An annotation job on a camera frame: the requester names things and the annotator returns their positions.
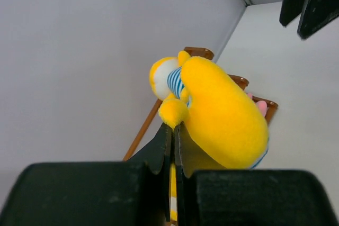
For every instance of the yellow plush toy blue stripes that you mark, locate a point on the yellow plush toy blue stripes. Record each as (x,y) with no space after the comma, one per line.
(218,115)

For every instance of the brown wooden two-tier shelf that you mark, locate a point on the brown wooden two-tier shelf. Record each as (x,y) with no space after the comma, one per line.
(242,82)

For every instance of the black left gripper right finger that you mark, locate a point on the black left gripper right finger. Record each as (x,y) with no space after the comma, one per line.
(208,194)

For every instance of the pink plush toy red dress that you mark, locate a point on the pink plush toy red dress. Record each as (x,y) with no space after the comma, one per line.
(261,104)

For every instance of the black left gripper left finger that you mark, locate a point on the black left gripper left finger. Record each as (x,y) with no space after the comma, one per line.
(132,192)

